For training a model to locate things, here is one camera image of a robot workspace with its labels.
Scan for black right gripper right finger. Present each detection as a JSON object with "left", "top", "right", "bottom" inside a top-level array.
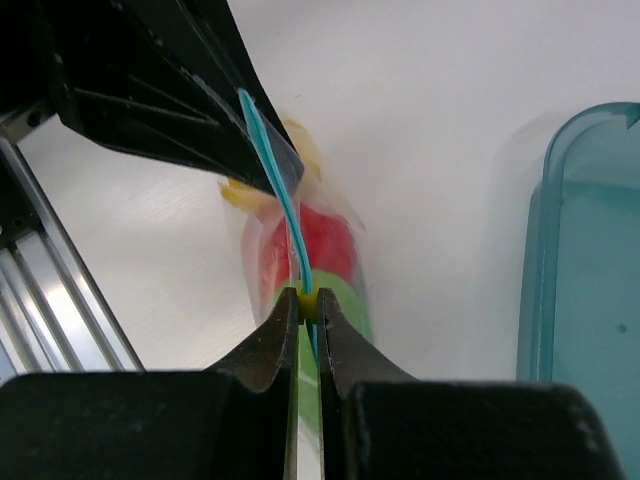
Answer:
[{"left": 317, "top": 287, "right": 626, "bottom": 480}]

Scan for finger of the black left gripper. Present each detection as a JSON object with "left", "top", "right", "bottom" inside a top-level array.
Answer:
[
  {"left": 39, "top": 1, "right": 272, "bottom": 193},
  {"left": 184, "top": 0, "right": 301, "bottom": 166}
]

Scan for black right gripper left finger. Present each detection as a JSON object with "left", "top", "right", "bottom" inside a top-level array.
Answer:
[{"left": 1, "top": 288, "right": 299, "bottom": 479}]

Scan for green fake cucumber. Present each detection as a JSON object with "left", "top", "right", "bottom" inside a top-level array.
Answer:
[{"left": 262, "top": 287, "right": 380, "bottom": 479}]

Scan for yellow fake pear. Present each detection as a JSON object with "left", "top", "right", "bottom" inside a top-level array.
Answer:
[{"left": 219, "top": 113, "right": 323, "bottom": 214}]

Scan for red fake apple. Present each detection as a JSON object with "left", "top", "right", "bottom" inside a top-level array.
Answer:
[{"left": 258, "top": 203, "right": 357, "bottom": 301}]

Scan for clear zip top bag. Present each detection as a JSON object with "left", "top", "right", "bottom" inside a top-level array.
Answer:
[{"left": 217, "top": 87, "right": 376, "bottom": 381}]

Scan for teal plastic bin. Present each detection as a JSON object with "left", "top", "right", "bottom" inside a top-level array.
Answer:
[{"left": 515, "top": 102, "right": 640, "bottom": 384}]

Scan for aluminium rail front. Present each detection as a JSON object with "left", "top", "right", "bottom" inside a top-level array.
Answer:
[{"left": 1, "top": 102, "right": 143, "bottom": 381}]

